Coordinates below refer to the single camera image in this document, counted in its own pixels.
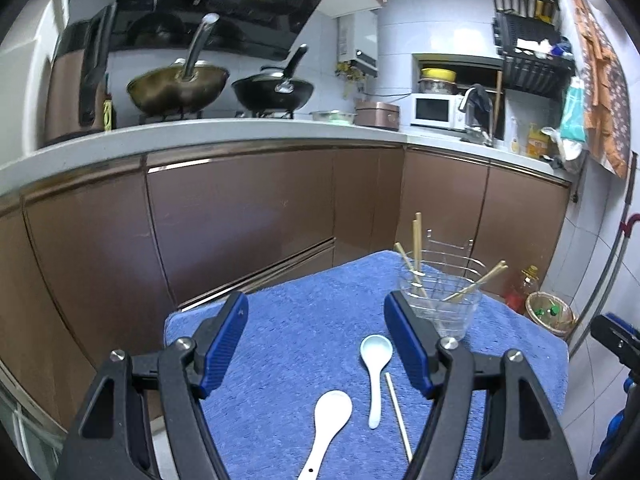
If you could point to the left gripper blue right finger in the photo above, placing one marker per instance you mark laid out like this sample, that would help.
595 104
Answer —
521 437

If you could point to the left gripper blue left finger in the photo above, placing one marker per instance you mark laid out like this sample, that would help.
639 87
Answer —
111 434

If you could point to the light blue ceramic spoon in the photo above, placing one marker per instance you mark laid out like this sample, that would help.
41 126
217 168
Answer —
376 351

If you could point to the wooden chopstick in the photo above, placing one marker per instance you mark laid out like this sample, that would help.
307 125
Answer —
425 292
416 241
399 419
419 216
500 267

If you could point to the white ceramic spoon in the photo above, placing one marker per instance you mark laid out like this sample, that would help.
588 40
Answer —
331 413

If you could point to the blue white gloved hand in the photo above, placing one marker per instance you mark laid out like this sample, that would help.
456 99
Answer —
618 427

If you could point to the woven waste basket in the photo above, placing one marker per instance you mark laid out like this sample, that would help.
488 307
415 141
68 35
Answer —
551 313

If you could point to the mop metal pole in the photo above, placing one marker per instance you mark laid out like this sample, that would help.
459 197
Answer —
611 269

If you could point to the blue towel mat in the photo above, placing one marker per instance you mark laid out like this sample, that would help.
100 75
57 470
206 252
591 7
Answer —
302 339

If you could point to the yellow cooking oil bottle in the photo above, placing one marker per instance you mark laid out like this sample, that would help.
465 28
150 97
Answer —
521 287

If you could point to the brown lower cabinets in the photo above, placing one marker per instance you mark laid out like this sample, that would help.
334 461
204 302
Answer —
96 258

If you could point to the yellow detergent bottle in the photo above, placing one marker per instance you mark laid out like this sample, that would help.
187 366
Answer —
537 143

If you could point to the teal hanging cloth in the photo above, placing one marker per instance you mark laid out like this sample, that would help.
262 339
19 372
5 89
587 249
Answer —
572 125

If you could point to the gas stove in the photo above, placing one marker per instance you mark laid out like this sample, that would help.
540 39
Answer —
179 115

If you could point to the brown rice cooker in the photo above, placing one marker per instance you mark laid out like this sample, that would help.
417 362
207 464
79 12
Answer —
374 114

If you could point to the white microwave oven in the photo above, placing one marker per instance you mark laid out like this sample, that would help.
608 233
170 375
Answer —
436 110

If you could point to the orange floral apron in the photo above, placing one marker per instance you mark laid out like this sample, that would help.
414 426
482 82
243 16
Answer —
606 101

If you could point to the black wok with lid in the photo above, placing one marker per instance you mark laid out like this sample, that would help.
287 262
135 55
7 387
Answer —
275 89

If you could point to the oil bottle dark glass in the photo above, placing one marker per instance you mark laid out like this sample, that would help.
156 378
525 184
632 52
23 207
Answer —
107 106

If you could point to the brown thermos kettle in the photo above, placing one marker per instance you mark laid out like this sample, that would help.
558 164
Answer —
77 87

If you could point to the white water heater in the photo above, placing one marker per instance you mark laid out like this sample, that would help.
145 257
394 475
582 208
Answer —
357 41

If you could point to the black range hood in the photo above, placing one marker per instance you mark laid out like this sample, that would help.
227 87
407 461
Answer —
258 28

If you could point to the wire utensil holder clear base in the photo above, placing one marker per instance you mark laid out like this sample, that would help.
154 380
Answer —
460 270

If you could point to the red umbrella handle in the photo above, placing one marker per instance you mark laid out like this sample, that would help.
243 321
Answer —
627 226

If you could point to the bronze wok with handle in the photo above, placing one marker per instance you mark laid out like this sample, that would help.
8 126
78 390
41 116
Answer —
185 86

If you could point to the black wall dish rack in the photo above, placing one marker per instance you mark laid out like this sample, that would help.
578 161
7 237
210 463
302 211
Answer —
536 57

